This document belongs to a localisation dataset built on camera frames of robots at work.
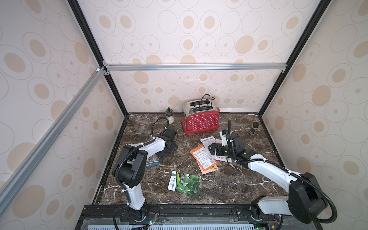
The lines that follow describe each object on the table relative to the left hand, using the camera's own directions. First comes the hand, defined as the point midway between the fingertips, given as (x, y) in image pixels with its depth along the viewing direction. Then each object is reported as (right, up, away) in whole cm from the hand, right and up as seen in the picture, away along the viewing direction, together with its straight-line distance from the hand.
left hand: (175, 149), depth 95 cm
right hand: (+28, +4, -8) cm, 29 cm away
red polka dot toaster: (+17, +23, -1) cm, 28 cm away
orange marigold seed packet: (+20, -8, -4) cm, 22 cm away
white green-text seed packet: (+23, +5, +7) cm, 24 cm away
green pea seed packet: (+7, -18, -12) cm, 22 cm away
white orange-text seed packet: (+30, -5, -2) cm, 30 cm away
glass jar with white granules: (-5, +25, +11) cm, 28 cm away
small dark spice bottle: (+56, +16, +5) cm, 58 cm away
